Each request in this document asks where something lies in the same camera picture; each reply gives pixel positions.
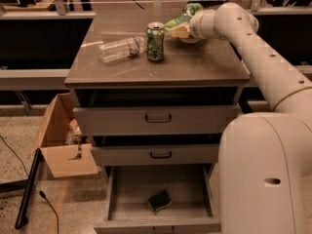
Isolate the open cardboard box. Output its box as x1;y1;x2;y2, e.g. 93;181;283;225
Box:
30;94;98;177

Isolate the green soda can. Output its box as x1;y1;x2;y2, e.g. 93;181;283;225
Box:
146;21;165;61

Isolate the black floor cable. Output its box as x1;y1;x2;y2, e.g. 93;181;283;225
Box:
0;134;60;234

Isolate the green yellow sponge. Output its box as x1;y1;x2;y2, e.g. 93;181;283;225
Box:
147;190;172;215

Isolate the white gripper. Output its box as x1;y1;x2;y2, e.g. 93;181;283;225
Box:
169;10;217;39

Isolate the grey drawer cabinet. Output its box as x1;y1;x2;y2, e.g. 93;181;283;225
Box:
63;9;251;234

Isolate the middle grey drawer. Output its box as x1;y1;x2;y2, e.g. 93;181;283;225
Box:
92;144;218;166

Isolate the bottom open grey drawer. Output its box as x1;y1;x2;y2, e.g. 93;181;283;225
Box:
94;164;221;234

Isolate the green rice chip bag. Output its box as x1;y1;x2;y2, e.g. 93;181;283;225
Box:
164;3;204;31

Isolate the white paper bowl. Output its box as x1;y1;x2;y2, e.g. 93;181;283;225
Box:
178;38;201;44

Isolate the black flat bar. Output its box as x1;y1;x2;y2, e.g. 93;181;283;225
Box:
15;148;42;230

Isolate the top grey drawer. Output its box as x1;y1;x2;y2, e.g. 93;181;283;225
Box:
73;105;240;136

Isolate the clear plastic water bottle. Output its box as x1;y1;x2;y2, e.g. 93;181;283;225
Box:
98;36;146;63

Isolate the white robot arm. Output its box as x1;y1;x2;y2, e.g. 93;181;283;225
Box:
169;2;312;234

